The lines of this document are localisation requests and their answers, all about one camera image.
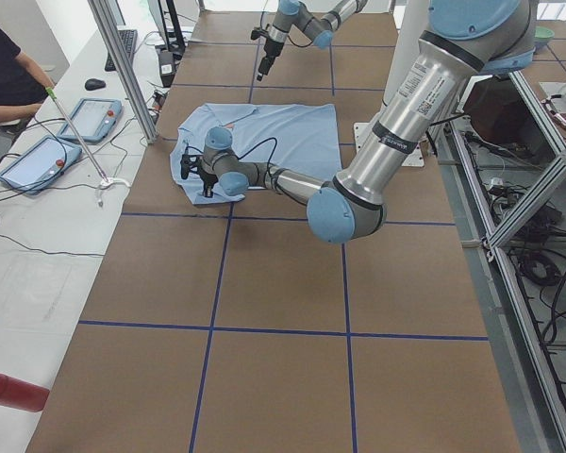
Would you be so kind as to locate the near teach pendant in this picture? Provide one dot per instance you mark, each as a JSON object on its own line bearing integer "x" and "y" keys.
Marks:
{"x": 39, "y": 166}

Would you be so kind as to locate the red bottle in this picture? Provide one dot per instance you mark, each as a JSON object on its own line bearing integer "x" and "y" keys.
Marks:
{"x": 22, "y": 395}

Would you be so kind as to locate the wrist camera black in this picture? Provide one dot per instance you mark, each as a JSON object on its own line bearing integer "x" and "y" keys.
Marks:
{"x": 189, "y": 165}
{"x": 259, "y": 32}

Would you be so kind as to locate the light blue t-shirt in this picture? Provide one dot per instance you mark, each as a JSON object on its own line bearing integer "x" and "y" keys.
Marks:
{"x": 301, "y": 138}

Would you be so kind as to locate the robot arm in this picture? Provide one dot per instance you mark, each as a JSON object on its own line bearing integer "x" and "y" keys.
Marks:
{"x": 461, "y": 39}
{"x": 289, "y": 13}

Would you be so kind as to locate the teach pendant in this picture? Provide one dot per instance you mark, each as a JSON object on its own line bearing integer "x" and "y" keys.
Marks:
{"x": 39, "y": 166}
{"x": 94, "y": 118}

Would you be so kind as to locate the aluminium frame post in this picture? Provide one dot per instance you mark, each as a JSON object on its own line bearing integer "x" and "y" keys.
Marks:
{"x": 108, "y": 29}

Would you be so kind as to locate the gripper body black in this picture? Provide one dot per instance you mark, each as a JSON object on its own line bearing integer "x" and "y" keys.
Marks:
{"x": 267, "y": 50}
{"x": 208, "y": 179}

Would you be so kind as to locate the seated person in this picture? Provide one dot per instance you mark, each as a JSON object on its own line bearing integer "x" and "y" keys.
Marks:
{"x": 23, "y": 82}

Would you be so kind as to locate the metal rod green tip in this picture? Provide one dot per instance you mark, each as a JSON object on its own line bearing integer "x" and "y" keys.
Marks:
{"x": 86, "y": 149}

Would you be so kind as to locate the black computer mouse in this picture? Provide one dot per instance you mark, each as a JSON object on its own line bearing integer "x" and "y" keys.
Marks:
{"x": 93, "y": 84}

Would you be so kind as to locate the far teach pendant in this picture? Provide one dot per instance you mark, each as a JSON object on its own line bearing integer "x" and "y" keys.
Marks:
{"x": 94, "y": 118}

